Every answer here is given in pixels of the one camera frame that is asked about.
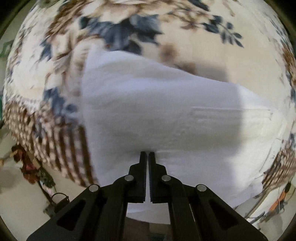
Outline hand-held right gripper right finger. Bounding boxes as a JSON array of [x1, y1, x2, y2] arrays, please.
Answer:
[[148, 152, 269, 241]]

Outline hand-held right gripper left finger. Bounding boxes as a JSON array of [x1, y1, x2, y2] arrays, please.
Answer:
[[26, 151, 148, 241]]

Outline white pants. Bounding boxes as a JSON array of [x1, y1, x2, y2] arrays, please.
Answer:
[[80, 49, 284, 224]]

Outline red floral cloth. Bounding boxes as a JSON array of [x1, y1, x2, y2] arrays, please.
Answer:
[[11, 143, 56, 189]]

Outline orange small object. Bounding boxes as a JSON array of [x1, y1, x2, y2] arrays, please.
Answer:
[[268, 192, 288, 210]]

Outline floral bed sheet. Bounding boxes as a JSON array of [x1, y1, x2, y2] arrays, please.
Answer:
[[2, 0, 296, 223]]

